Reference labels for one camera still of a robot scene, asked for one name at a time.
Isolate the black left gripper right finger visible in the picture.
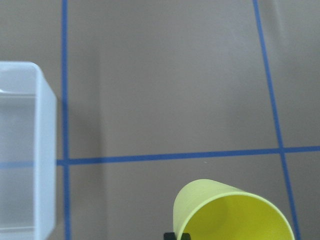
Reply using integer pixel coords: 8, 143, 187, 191
182, 233, 191, 240

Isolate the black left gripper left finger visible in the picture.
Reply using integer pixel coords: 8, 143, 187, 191
163, 232, 176, 240

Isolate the yellow plastic cup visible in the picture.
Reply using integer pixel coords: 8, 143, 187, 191
172, 179, 295, 240

